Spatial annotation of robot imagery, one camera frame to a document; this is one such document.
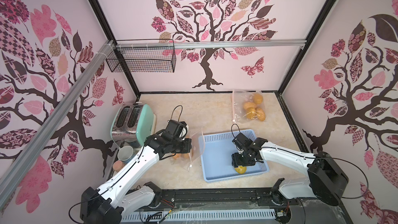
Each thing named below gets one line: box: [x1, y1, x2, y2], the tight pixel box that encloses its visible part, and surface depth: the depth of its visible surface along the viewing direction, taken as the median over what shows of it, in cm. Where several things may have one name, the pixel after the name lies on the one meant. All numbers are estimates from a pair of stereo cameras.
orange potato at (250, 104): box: [243, 101, 258, 110], surface depth 105 cm
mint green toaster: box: [110, 102, 157, 153], surface depth 87 cm
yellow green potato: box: [234, 165, 248, 175], surface depth 81 cm
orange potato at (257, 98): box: [252, 93, 264, 105], surface depth 103 cm
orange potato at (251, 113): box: [245, 107, 258, 120], surface depth 99 cm
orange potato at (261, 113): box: [256, 107, 266, 122], surface depth 99 cm
